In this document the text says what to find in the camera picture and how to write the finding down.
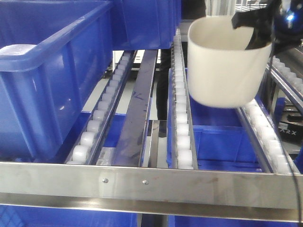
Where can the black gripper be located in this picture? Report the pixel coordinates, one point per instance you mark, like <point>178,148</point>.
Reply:
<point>279,23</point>

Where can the white round plastic bin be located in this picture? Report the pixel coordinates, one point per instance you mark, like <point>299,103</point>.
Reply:
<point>221,71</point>

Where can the stainless steel shelf rack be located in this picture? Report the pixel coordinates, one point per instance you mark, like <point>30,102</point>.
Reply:
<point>197,193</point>

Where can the white roller track far right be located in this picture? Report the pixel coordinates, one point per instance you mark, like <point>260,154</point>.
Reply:
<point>289,82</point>

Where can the white roller track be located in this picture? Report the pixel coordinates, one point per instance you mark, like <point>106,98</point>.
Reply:
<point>289,82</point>
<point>90,141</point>
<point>183,151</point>
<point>268,148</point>

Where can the blue crate lower level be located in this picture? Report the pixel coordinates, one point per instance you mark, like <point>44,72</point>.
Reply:
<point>221,141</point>

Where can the blue crate upper rear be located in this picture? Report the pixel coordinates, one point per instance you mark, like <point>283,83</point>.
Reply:
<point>144,24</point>

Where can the white roller track middle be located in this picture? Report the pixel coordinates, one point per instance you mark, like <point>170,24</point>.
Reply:
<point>183,151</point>

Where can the large blue crate on rollers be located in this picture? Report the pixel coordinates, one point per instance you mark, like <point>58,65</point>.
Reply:
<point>52,54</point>

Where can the white roller track left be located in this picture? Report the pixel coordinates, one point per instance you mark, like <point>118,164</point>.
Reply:
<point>90,141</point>

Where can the steel divider rail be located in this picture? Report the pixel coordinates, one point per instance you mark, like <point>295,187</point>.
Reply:
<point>131,144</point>

